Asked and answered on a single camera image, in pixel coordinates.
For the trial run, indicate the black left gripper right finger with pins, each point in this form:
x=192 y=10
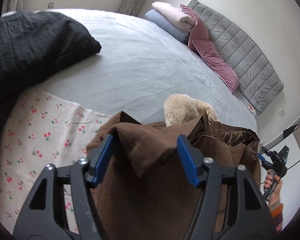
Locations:
x=247 y=215

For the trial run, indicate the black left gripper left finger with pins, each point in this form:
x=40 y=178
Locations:
x=43 y=215

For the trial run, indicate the brown coat with fur collar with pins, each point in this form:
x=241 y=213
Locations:
x=145 y=193

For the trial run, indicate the patterned red sleeve forearm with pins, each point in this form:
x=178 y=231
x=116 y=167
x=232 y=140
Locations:
x=276 y=210

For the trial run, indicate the person's right hand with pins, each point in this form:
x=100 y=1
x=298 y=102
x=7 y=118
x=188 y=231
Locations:
x=275 y=182

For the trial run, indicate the small orange card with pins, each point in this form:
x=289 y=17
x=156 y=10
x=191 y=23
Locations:
x=251 y=109

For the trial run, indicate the grey padded headboard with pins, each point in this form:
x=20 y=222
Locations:
x=258 y=81

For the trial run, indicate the cherry print bed sheet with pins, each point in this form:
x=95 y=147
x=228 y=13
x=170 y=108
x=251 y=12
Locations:
x=41 y=129

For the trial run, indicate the pink velvet pillow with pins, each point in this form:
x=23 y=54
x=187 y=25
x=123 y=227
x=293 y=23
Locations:
x=200 y=43

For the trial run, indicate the light blue pillow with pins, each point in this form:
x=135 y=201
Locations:
x=161 y=21

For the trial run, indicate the light grey bed cover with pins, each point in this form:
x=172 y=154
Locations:
x=138 y=68

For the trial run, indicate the black quilted jacket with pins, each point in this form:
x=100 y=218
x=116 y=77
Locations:
x=33 y=47

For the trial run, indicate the white folded blanket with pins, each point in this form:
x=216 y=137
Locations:
x=176 y=16

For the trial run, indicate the white wall socket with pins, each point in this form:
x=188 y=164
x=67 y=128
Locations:
x=281 y=112

